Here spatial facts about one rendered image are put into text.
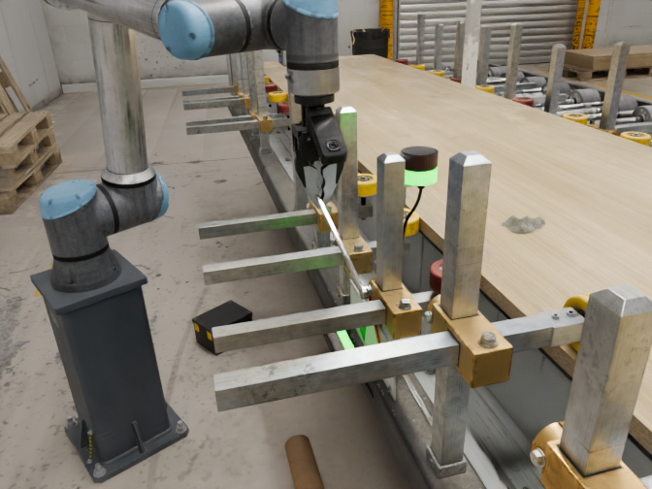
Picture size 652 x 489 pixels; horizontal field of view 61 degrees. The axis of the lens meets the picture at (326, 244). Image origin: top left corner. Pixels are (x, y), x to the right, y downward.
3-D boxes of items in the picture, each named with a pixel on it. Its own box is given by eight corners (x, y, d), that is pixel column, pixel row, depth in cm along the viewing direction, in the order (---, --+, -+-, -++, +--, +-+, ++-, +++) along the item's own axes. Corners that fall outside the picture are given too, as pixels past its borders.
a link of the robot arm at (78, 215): (42, 246, 157) (25, 188, 149) (99, 228, 168) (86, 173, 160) (65, 263, 147) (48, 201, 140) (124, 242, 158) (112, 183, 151)
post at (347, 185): (344, 320, 126) (340, 109, 105) (341, 312, 129) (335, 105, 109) (359, 317, 127) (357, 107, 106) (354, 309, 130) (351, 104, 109)
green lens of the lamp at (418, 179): (407, 187, 86) (407, 174, 85) (394, 176, 92) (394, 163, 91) (442, 182, 88) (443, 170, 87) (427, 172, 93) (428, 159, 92)
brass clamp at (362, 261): (346, 277, 113) (346, 254, 111) (330, 248, 125) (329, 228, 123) (375, 272, 114) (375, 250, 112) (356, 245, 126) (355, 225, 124)
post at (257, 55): (262, 157, 235) (251, 38, 214) (261, 155, 238) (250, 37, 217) (271, 157, 235) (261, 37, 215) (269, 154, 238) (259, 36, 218)
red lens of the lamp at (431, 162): (407, 172, 85) (408, 158, 84) (394, 161, 91) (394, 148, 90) (443, 168, 87) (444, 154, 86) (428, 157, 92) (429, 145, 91)
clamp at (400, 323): (393, 340, 91) (393, 313, 88) (367, 299, 102) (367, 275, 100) (424, 334, 92) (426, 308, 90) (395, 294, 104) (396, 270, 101)
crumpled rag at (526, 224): (510, 235, 106) (511, 224, 105) (496, 221, 112) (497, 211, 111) (554, 231, 107) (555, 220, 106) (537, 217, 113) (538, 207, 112)
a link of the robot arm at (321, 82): (345, 68, 93) (289, 72, 91) (345, 97, 95) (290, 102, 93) (332, 61, 101) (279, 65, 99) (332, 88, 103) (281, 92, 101)
